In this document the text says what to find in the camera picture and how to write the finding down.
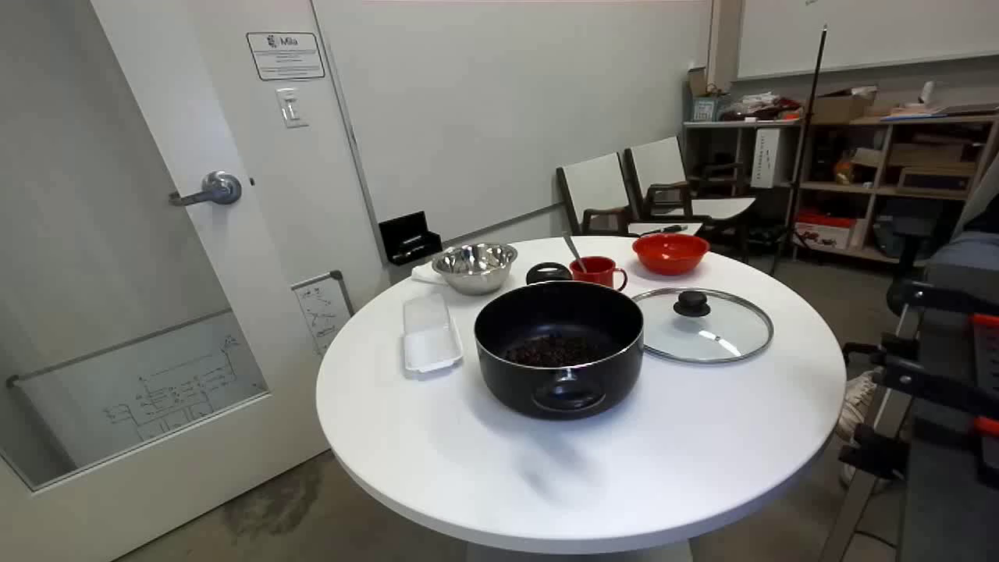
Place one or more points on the wooden shelf unit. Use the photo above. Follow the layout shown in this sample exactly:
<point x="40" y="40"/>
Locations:
<point x="915" y="192"/>

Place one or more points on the stainless steel bowl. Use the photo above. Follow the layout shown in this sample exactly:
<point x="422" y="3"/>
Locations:
<point x="475" y="270"/>

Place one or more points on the white folding chair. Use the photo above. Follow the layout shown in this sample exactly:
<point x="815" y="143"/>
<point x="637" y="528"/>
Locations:
<point x="595" y="187"/>
<point x="657" y="164"/>

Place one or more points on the glass lid with black knob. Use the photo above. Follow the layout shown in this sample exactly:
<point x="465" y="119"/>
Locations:
<point x="704" y="333"/>

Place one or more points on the red plastic bowl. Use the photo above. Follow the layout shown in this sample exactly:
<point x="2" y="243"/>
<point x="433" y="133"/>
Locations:
<point x="668" y="253"/>

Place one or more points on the black cooking pot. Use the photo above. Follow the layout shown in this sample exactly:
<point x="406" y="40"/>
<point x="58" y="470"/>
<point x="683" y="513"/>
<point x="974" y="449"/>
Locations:
<point x="556" y="391"/>

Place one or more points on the small metal spoon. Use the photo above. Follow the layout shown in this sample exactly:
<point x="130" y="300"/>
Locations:
<point x="571" y="247"/>

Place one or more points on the black pole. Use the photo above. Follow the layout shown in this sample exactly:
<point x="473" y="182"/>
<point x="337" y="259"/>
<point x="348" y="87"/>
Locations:
<point x="804" y="134"/>

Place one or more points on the white wall sign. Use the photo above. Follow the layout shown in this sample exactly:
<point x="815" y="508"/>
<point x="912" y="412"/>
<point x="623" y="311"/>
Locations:
<point x="285" y="54"/>

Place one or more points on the white door with window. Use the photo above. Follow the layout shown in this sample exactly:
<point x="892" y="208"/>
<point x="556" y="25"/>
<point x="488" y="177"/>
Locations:
<point x="94" y="259"/>

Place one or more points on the clear plastic container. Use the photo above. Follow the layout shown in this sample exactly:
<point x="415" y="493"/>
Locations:
<point x="429" y="334"/>

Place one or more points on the red plastic cup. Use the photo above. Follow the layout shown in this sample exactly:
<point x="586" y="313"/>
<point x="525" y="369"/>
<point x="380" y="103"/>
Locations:
<point x="599" y="272"/>

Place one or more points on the white table pedestal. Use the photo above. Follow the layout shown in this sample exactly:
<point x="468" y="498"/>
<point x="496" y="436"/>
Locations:
<point x="582" y="554"/>

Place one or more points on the cardboard box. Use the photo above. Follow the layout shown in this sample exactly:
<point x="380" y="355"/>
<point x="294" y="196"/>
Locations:
<point x="840" y="108"/>

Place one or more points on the large wall whiteboard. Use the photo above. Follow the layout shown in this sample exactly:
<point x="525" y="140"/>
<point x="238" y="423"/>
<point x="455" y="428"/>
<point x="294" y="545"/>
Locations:
<point x="876" y="31"/>

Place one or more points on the black box on floor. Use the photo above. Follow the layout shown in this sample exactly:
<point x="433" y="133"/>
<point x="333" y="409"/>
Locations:
<point x="409" y="237"/>

